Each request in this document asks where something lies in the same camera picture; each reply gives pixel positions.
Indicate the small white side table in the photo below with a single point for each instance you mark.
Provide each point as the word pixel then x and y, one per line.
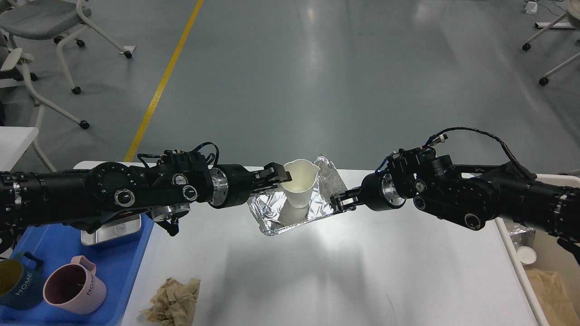
pixel 14 141

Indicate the grey office chair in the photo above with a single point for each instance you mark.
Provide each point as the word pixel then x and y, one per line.
pixel 54 19

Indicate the white paper cup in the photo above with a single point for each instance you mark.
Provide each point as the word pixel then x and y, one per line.
pixel 303 175

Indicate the brown paper bag in bin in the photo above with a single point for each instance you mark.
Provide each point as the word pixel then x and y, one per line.
pixel 549 290

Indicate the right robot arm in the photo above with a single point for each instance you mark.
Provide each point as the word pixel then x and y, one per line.
pixel 468 195

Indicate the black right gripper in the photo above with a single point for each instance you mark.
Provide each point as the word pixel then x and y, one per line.
pixel 378 193

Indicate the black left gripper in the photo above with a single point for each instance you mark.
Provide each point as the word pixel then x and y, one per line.
pixel 233 184

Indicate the small white cup in bin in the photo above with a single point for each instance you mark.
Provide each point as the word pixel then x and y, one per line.
pixel 526 255

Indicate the beige plastic waste bin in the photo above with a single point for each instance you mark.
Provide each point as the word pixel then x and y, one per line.
pixel 550 257

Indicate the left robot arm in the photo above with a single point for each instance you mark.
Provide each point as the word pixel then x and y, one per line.
pixel 163 188

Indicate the brown paper napkin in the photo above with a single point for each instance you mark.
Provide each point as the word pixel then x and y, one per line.
pixel 174 304

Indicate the white chair frame left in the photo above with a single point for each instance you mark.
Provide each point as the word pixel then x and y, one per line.
pixel 9 59

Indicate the dark blue mug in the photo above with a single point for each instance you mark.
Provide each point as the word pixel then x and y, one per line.
pixel 21 281

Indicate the stainless steel rectangular tray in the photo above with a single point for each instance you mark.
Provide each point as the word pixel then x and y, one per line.
pixel 115 233

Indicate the blue plastic tray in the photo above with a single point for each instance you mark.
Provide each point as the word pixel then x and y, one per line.
pixel 117 266

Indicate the aluminium foil container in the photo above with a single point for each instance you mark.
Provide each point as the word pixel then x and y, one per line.
pixel 275 215

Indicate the pink ribbed mug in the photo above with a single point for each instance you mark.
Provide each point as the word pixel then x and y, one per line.
pixel 75 287

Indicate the crumpled foil in bin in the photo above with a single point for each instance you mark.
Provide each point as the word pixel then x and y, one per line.
pixel 521 235

